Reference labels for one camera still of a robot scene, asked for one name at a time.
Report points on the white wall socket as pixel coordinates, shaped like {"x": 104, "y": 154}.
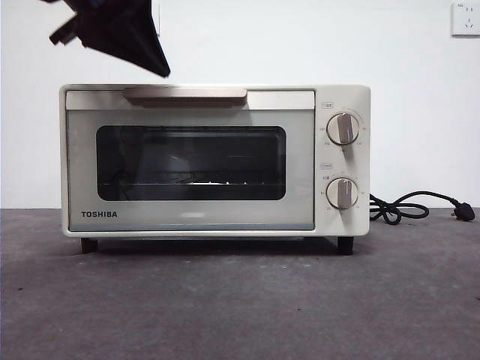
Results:
{"x": 467, "y": 22}

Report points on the cream timer knob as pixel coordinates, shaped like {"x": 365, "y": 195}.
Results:
{"x": 341, "y": 193}

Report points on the glass oven door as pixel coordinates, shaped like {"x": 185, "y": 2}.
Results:
{"x": 187, "y": 217}

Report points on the cream temperature knob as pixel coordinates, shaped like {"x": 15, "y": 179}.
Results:
{"x": 342, "y": 129}

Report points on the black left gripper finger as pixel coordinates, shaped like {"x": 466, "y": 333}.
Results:
{"x": 146, "y": 26}
{"x": 108, "y": 33}

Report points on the cream Toshiba toaster oven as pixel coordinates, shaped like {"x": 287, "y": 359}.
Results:
{"x": 356, "y": 232}

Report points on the black oven foot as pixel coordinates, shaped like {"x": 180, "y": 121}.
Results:
{"x": 89, "y": 246}
{"x": 345, "y": 246}

